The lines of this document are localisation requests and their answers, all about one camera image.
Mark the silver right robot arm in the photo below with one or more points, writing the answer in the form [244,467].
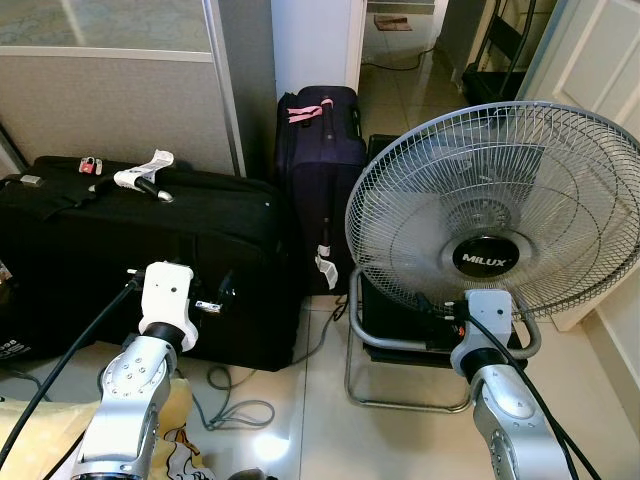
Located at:
[510,410]

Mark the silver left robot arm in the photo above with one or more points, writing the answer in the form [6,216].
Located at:
[130,385]

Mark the black case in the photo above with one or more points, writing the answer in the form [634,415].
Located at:
[395,315]

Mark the grey Milux floor fan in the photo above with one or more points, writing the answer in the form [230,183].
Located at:
[490,258]

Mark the white hanging luggage tag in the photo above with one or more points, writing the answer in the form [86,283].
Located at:
[327,270]

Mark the yellow cartoon print blanket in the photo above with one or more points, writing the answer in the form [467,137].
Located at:
[175,410]

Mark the purple upright suitcase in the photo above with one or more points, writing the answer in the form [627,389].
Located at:
[310,190]

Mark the large black suitcase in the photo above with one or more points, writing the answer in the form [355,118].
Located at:
[90,240]

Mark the white paper luggage strip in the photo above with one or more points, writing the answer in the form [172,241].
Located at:
[135,178]

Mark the red padlock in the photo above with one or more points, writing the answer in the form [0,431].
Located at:
[88,166]

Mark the pink ribbon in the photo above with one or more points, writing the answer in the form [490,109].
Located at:
[300,115]

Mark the grey partition with glass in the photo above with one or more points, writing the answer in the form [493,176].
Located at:
[110,100]

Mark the black hand trolley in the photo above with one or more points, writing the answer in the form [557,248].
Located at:
[485,85]

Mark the white panel door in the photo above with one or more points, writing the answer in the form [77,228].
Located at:
[590,50]

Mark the brown floor mat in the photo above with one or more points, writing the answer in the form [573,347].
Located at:
[392,22]

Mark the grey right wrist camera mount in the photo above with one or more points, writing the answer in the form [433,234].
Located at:
[488,315]

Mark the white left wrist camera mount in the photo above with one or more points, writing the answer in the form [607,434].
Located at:
[165,295]

